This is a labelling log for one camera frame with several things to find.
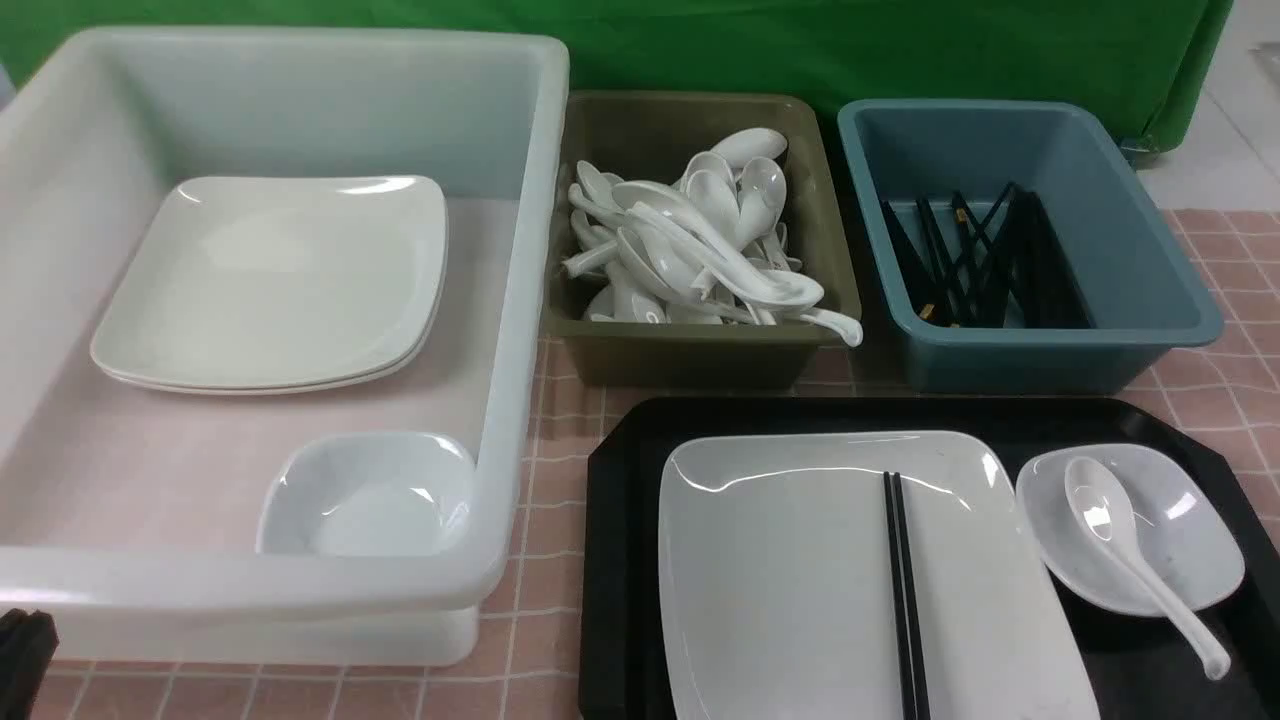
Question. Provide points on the small white bowl in tub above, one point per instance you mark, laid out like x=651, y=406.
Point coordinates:
x=395, y=493

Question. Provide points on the white plate in tub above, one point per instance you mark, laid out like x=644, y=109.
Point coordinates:
x=270, y=286
x=380, y=378

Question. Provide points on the blue chopstick bin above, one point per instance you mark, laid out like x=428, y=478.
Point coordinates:
x=1144, y=297

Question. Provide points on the pile of black chopsticks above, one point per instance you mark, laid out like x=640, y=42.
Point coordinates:
x=1001, y=266

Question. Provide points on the white square rice plate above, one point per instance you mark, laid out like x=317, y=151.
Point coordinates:
x=776, y=589

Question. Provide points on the large translucent white tub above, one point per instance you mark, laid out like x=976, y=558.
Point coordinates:
x=131, y=514

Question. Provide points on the top white plate in tub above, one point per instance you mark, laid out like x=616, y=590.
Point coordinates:
x=270, y=286

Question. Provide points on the pink checkered tablecloth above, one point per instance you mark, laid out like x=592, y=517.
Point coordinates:
x=525, y=663

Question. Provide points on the green backdrop cloth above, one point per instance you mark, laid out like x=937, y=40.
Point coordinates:
x=1137, y=65

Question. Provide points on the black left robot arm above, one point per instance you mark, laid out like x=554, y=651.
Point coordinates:
x=28, y=642

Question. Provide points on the small white bowl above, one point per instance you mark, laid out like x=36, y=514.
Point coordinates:
x=1179, y=531
x=395, y=493

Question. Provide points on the lower white plate in tub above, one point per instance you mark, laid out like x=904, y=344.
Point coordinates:
x=380, y=378

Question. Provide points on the olive green spoon bin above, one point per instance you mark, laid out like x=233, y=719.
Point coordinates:
x=651, y=136

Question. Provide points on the white soup spoon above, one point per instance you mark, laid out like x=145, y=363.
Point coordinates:
x=1103, y=510

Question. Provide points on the pile of white spoons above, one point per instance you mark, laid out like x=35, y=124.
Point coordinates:
x=707, y=249

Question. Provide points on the black serving tray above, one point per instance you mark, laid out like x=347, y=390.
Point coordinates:
x=1137, y=668

